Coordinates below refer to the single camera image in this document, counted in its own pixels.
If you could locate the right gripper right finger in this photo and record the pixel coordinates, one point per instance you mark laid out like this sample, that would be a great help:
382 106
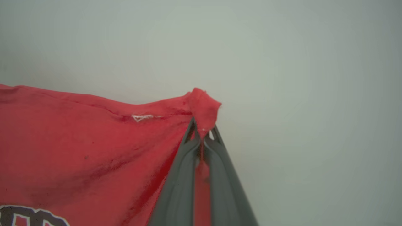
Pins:
224 188

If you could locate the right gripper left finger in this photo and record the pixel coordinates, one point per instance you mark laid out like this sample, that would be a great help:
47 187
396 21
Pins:
179 188

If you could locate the red and white jersey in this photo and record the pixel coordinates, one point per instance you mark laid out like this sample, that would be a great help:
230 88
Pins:
78 147

